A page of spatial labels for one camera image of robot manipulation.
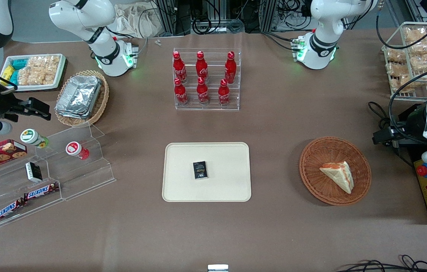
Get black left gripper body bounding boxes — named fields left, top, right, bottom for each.
left=404, top=104, right=427, bottom=146

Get triangle sandwich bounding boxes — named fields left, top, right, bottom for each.
left=319, top=161, right=355, bottom=195

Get white snack tray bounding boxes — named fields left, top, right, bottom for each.
left=0, top=54, right=67, bottom=92

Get light wicker basket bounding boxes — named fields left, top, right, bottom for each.
left=54, top=70, right=110, bottom=127

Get brown wicker basket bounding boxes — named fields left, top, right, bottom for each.
left=299, top=136, right=372, bottom=206

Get beige plastic tray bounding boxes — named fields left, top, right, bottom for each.
left=162, top=142, right=252, bottom=202

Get green lid cup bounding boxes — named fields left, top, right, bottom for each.
left=20, top=128, right=50, bottom=149

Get clear rice cracker pack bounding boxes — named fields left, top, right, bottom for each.
left=17, top=66, right=32, bottom=86
left=27, top=57, right=47, bottom=86
left=45, top=56, right=61, bottom=85

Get bagged fried snack pack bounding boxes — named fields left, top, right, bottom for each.
left=409, top=39, right=427, bottom=57
left=404, top=27, right=427, bottom=43
left=385, top=48, right=407, bottom=63
left=387, top=62, right=411, bottom=78
left=388, top=75, right=415, bottom=93
left=409, top=53, right=427, bottom=73

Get stacked aluminium foil trays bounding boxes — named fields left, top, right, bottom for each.
left=55, top=75, right=102, bottom=120

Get red lid cup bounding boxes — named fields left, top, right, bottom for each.
left=65, top=141, right=90, bottom=160

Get small black white box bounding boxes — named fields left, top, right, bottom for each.
left=25, top=162, right=43, bottom=183

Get snickers chocolate bar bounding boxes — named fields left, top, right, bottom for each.
left=23, top=182, right=60, bottom=201
left=0, top=198, right=25, bottom=224

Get clear acrylic stepped shelf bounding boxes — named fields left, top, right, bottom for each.
left=0, top=121, right=117, bottom=228

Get beige cloth bag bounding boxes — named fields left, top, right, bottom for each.
left=114, top=2, right=161, bottom=39

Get red cola bottle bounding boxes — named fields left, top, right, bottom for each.
left=224, top=51, right=237, bottom=84
left=174, top=78, right=189, bottom=107
left=218, top=79, right=231, bottom=107
left=196, top=77, right=210, bottom=105
left=173, top=51, right=188, bottom=84
left=196, top=51, right=209, bottom=82

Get clear acrylic bottle rack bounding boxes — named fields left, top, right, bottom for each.
left=172, top=48, right=242, bottom=111

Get black power cable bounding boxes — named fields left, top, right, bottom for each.
left=367, top=101, right=415, bottom=167

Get white wire rack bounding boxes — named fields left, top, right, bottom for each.
left=381, top=22, right=427, bottom=102

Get black floor cables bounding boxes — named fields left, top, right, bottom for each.
left=336, top=255, right=427, bottom=272

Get aluminium frame rack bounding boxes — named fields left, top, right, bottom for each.
left=260, top=0, right=314, bottom=33
left=154, top=0, right=193, bottom=37

